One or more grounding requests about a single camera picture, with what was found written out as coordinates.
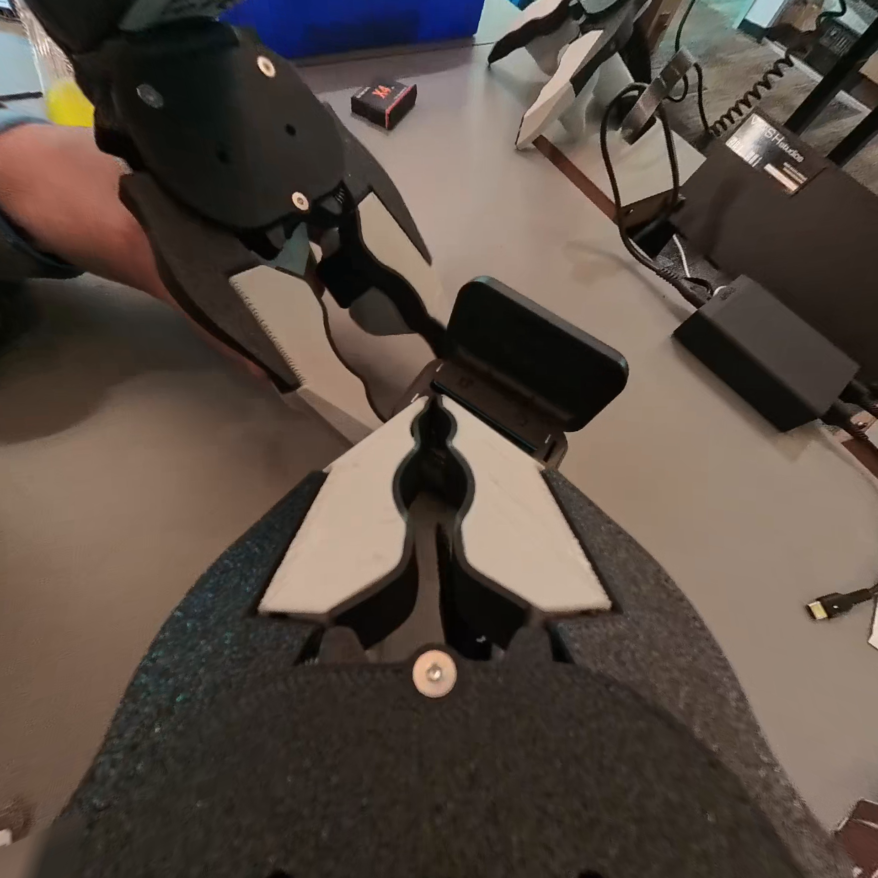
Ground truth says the large black white-label box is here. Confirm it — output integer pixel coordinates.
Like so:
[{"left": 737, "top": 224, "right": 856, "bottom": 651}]
[{"left": 686, "top": 103, "right": 878, "bottom": 330}]

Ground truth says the thick black power cord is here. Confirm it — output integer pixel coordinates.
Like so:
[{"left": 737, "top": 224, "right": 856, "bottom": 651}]
[{"left": 599, "top": 48, "right": 717, "bottom": 310}]

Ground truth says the black coiled cable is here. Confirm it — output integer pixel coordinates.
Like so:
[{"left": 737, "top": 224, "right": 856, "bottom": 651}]
[{"left": 710, "top": 55, "right": 807, "bottom": 138}]

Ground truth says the grey cable strap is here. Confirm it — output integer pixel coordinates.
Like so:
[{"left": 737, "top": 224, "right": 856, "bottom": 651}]
[{"left": 627, "top": 48, "right": 704, "bottom": 145}]

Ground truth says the small black red-print box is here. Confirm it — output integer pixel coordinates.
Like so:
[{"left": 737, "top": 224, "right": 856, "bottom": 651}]
[{"left": 350, "top": 77, "right": 418, "bottom": 131}]

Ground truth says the black battery charging case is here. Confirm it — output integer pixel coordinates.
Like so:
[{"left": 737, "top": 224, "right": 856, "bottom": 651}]
[{"left": 410, "top": 276, "right": 630, "bottom": 469}]

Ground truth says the black power adapter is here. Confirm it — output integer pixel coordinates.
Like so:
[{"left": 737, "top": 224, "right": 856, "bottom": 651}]
[{"left": 672, "top": 274, "right": 862, "bottom": 433}]

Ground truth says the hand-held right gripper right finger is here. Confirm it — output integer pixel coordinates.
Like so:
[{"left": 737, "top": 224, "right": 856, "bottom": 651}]
[{"left": 438, "top": 396, "right": 613, "bottom": 651}]

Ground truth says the blue plastic bin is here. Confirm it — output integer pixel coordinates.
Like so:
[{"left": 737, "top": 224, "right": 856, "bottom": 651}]
[{"left": 219, "top": 0, "right": 484, "bottom": 61}]

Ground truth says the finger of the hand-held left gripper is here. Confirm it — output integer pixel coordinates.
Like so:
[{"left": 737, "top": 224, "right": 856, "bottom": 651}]
[
  {"left": 228, "top": 264, "right": 400, "bottom": 448},
  {"left": 317, "top": 194, "right": 451, "bottom": 348}
]

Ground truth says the brown cardboard box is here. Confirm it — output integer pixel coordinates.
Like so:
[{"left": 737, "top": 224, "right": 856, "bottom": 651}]
[{"left": 832, "top": 799, "right": 878, "bottom": 878}]

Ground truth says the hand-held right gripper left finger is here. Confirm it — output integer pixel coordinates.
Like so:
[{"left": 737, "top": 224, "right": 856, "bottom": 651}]
[{"left": 258, "top": 395, "right": 429, "bottom": 650}]

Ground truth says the spare grey black gripper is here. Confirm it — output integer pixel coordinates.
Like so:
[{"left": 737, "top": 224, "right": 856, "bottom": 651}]
[{"left": 487, "top": 0, "right": 653, "bottom": 148}]

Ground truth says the black USB-C cable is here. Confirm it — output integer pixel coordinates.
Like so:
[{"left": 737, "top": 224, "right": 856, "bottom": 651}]
[{"left": 806, "top": 583, "right": 878, "bottom": 625}]

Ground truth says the person's left forearm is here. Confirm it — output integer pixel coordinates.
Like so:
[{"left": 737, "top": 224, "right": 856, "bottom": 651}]
[{"left": 0, "top": 103, "right": 275, "bottom": 381}]

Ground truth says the black braided cable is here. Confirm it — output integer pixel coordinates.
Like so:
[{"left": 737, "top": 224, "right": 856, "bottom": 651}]
[{"left": 819, "top": 380, "right": 878, "bottom": 447}]

